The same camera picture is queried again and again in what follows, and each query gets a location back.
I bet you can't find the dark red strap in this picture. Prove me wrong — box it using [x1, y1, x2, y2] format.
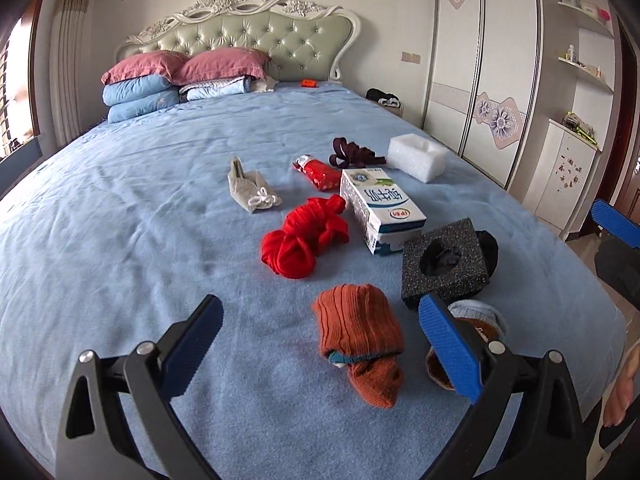
[328, 136, 387, 170]

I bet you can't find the window with brown frame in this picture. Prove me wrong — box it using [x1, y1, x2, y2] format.
[0, 10, 43, 161]

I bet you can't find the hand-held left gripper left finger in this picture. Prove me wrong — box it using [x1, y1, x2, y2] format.
[55, 294, 224, 480]

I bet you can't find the brown wooden door frame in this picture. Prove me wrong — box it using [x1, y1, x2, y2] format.
[597, 15, 640, 211]

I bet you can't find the white and brown knit sock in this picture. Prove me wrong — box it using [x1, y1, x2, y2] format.
[425, 300, 509, 391]

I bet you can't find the white cabinet with stickers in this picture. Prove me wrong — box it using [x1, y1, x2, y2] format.
[525, 119, 601, 233]

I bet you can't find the red snack packet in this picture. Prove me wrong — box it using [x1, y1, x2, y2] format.
[293, 156, 346, 192]

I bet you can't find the folded patterned grey-blue quilt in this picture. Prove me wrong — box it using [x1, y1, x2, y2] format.
[179, 76, 253, 103]

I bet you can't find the bed with blue sheet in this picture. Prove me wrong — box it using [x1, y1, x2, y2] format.
[0, 80, 628, 480]

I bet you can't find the white and blue milk carton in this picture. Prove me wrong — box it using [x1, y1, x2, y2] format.
[340, 167, 427, 257]

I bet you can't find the pink pillow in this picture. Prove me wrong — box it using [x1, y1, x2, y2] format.
[101, 50, 188, 86]
[171, 48, 271, 86]

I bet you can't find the black foam block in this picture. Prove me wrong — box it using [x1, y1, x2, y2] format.
[401, 218, 490, 311]

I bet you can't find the red knit cloth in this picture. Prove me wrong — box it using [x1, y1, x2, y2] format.
[260, 195, 351, 280]

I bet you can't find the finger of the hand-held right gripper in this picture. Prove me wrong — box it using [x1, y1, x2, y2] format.
[590, 199, 640, 250]
[594, 235, 640, 311]

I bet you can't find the beige cartoon play mat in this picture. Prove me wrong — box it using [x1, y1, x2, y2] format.
[595, 310, 640, 480]

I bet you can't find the beige striped curtain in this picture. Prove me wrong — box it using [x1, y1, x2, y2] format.
[47, 0, 118, 148]

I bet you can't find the clutter on cabinet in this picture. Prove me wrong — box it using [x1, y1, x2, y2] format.
[562, 110, 599, 148]

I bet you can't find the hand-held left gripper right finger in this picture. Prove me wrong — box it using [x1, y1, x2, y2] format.
[418, 292, 586, 480]

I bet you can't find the white foam block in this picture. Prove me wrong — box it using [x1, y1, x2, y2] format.
[387, 135, 453, 183]

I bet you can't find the white wardrobe with flower print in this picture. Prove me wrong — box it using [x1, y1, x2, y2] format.
[422, 0, 543, 191]

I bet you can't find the grey sock with white bow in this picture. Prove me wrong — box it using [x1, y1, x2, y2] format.
[229, 156, 283, 214]

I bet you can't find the orange knit sock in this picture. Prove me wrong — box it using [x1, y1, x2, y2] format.
[312, 284, 406, 409]

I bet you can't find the tufted green white headboard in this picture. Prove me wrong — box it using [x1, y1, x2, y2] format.
[114, 0, 362, 86]

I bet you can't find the white wall shelf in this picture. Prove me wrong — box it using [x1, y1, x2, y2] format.
[558, 45, 616, 92]
[557, 0, 615, 36]

